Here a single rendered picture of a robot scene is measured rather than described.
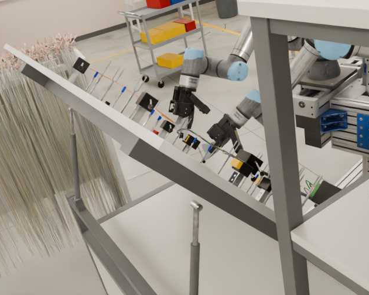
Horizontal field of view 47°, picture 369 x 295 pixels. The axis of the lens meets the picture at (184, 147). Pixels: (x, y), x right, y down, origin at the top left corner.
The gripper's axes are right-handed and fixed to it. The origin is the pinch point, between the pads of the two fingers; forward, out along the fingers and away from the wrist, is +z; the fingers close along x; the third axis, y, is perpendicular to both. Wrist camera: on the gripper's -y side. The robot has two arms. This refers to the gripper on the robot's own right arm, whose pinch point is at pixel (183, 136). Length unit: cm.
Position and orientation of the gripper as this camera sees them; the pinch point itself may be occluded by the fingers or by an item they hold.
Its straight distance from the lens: 174.8
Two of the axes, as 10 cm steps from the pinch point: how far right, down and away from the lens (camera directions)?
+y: -8.9, -0.9, -4.4
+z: -1.8, 9.7, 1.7
